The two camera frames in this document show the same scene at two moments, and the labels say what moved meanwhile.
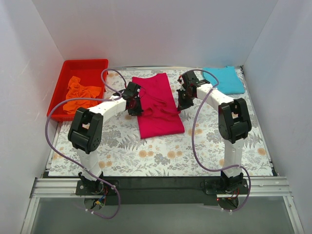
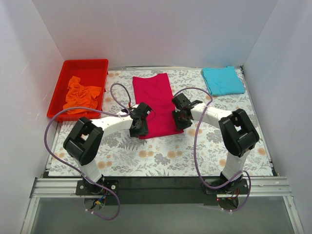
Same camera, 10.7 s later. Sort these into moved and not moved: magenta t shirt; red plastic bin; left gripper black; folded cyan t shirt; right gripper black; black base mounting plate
Moved: right gripper black; left gripper black
Not moved: magenta t shirt; red plastic bin; black base mounting plate; folded cyan t shirt
